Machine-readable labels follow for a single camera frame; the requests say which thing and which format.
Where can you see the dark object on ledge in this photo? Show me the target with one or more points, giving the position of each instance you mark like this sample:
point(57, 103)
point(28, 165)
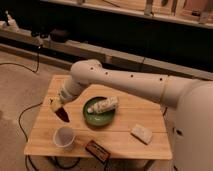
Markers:
point(59, 35)

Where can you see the white bottle far left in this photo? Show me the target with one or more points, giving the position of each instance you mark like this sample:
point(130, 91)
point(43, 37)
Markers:
point(12, 22)

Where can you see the beige sponge block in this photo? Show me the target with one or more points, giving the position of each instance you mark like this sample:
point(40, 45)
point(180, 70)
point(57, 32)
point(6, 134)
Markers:
point(142, 133)

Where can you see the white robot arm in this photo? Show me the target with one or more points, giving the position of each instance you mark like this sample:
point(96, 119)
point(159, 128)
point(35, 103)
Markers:
point(192, 100)

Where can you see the green ceramic plate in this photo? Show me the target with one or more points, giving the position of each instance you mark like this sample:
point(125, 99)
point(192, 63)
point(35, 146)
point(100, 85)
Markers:
point(97, 120)

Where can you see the red pepper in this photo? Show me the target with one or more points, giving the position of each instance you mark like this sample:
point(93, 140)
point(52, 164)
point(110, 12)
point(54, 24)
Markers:
point(62, 114)

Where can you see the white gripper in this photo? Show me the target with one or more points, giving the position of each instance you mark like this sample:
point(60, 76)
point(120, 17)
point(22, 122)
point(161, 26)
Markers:
point(68, 92)

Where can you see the white plastic bottle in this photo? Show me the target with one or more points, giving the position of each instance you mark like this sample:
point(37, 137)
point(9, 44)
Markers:
point(104, 105)

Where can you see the wooden table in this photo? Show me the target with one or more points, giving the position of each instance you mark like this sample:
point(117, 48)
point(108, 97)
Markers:
point(116, 137)

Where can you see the dark rectangular box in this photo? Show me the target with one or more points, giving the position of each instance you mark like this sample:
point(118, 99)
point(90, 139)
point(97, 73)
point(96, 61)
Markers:
point(97, 151)

